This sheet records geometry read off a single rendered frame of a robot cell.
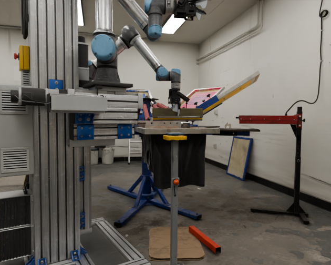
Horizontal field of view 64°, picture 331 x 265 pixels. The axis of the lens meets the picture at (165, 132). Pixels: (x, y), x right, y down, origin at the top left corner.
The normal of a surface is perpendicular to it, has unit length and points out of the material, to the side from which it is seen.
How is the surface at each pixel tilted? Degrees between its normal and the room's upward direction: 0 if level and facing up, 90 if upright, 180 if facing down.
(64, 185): 90
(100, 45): 98
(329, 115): 90
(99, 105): 90
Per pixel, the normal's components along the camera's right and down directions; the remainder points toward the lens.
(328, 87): -0.97, 0.00
